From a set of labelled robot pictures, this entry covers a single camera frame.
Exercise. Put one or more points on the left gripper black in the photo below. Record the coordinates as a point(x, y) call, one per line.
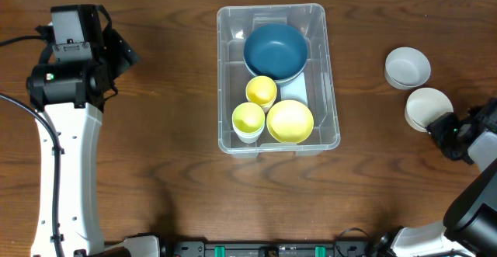
point(123, 52)

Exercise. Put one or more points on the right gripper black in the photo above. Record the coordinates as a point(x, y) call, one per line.
point(436, 127)

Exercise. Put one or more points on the white small bowl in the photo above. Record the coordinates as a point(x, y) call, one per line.
point(424, 106)

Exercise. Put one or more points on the grey small bowl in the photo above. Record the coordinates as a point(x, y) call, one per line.
point(406, 68)

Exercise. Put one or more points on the yellow cup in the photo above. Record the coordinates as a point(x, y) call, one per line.
point(248, 117)
point(261, 90)

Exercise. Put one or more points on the white plastic cup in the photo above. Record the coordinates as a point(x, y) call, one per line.
point(247, 140)

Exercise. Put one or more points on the pink plastic cup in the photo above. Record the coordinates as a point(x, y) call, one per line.
point(267, 106)

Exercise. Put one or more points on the dark blue bowl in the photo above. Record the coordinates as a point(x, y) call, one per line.
point(275, 43)
point(288, 80)

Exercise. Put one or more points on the yellow small bowl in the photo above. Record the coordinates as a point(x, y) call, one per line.
point(290, 121)

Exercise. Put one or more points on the light blue cup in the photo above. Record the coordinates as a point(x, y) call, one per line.
point(250, 134)

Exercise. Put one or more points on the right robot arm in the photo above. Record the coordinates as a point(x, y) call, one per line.
point(469, 225)

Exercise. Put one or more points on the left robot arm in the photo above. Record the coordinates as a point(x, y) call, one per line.
point(67, 91)

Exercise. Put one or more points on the white label in bin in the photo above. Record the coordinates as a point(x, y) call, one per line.
point(295, 91)

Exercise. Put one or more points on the clear plastic storage bin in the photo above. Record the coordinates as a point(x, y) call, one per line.
point(234, 25)

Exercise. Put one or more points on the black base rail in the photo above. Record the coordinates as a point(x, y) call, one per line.
point(318, 249)

